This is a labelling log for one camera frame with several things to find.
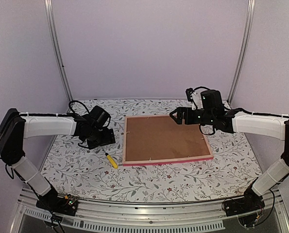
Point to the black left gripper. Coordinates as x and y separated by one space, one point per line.
109 138

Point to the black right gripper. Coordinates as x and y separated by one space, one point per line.
180 110

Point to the pink picture frame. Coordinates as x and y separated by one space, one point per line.
158 140

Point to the yellow handled screwdriver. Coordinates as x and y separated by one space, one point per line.
111 160

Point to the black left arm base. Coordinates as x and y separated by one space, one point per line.
66 205

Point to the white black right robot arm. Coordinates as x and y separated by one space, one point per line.
265 124

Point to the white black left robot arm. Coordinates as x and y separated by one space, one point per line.
16 127

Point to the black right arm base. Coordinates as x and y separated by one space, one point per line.
249 204

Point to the floral patterned table mat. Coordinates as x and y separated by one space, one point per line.
89 174

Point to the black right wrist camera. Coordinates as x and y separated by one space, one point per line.
189 93

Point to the aluminium front rail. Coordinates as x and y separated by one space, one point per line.
100 216

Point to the aluminium left corner post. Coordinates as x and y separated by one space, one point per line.
56 49

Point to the aluminium corner post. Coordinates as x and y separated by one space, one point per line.
243 48
56 49

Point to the aluminium right corner post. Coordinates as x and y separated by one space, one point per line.
243 48

